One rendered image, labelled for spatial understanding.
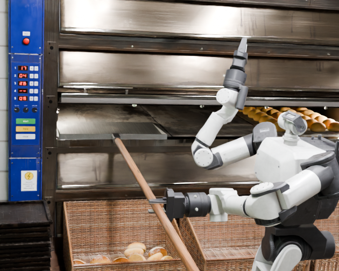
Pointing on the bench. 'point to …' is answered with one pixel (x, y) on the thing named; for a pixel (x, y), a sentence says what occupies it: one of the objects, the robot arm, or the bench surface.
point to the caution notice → (28, 180)
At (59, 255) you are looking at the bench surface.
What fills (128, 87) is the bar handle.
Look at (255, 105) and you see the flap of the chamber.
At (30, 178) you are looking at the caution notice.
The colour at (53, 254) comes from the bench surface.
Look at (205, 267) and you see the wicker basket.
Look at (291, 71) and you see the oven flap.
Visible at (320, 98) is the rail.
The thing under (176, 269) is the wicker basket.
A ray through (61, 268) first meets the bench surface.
